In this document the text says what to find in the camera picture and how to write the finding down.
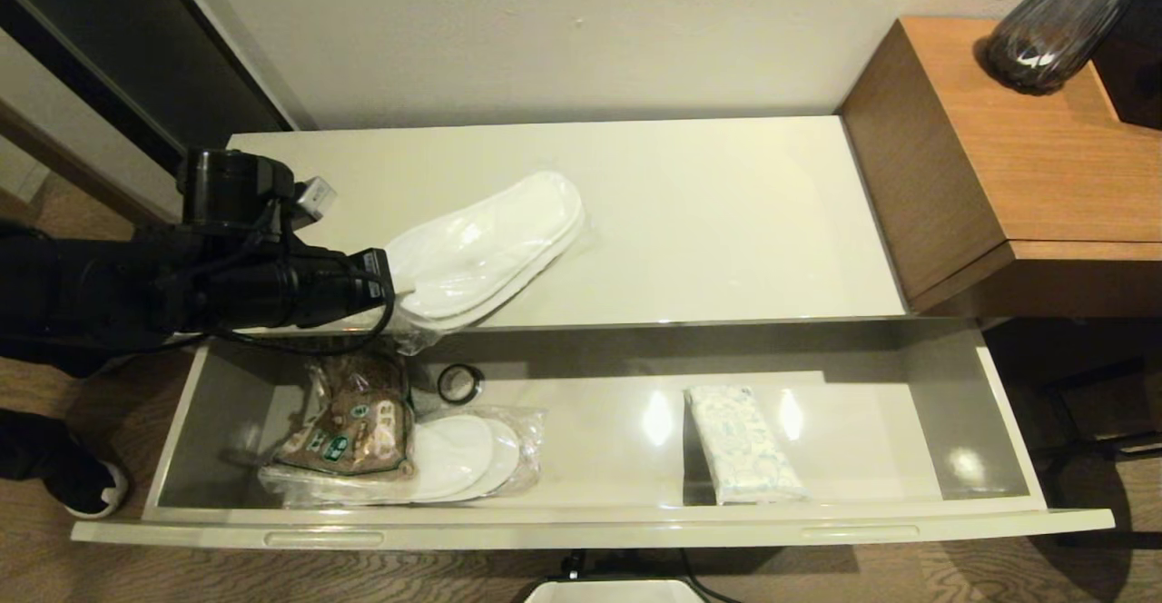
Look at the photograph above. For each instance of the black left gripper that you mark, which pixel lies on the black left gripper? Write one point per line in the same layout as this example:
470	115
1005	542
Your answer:
372	281

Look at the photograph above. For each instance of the packaged white slippers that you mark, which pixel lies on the packaged white slippers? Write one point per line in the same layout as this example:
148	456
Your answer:
490	240
463	453

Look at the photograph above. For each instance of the white cabinet drawer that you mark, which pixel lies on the white cabinet drawer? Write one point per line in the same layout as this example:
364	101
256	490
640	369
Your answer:
590	458

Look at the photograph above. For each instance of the blue patterned tissue pack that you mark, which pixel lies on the blue patterned tissue pack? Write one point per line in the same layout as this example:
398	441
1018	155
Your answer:
744	444

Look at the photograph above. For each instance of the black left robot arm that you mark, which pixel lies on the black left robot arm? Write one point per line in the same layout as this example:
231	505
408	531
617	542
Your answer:
136	294

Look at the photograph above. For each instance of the black tape roll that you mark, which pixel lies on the black tape roll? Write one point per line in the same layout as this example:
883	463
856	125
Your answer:
442	385

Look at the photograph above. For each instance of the brown snack bag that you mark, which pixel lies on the brown snack bag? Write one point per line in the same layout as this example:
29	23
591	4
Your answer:
354	430

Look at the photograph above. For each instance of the black white-soled shoe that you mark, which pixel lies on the black white-soled shoe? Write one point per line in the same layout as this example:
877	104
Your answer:
91	489

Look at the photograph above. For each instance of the dark door panel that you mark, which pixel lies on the dark door panel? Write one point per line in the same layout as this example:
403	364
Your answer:
109	31

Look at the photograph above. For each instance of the black trouser leg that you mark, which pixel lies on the black trouser leg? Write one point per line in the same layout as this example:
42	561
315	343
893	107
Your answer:
36	449

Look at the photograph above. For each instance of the brown wooden side table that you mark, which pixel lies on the brown wooden side table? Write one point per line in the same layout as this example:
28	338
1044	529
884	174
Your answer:
999	131

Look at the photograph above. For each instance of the dark ribbed glass vase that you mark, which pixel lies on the dark ribbed glass vase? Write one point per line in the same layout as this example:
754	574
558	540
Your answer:
1044	40

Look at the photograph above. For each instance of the black box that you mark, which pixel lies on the black box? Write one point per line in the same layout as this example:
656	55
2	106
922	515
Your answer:
1139	76

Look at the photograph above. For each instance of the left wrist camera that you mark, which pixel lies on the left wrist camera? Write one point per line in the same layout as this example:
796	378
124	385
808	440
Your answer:
316	196

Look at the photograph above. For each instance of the grey wood-trimmed door frame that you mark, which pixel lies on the grey wood-trimmed door frame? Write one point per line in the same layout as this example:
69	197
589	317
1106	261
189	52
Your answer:
54	108

